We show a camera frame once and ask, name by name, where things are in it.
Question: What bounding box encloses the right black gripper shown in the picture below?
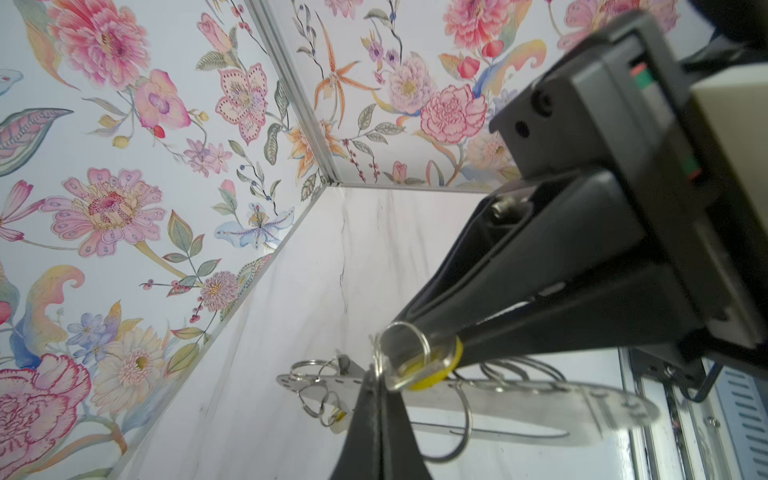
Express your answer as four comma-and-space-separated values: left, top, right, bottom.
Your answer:
399, 11, 767, 377

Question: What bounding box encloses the steel key holder plate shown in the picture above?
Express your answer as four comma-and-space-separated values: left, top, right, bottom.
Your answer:
276, 355, 660, 463

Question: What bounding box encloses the left corner aluminium profile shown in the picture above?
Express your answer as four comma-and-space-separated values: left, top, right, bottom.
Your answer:
245, 0, 340, 186

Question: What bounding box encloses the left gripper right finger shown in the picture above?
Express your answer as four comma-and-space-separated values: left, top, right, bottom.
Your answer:
380, 389, 431, 480

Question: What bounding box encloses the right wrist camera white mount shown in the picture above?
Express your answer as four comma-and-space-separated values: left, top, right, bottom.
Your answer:
690, 63, 767, 237

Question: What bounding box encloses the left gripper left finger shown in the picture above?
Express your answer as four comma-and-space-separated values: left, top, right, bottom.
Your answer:
330, 371, 381, 480

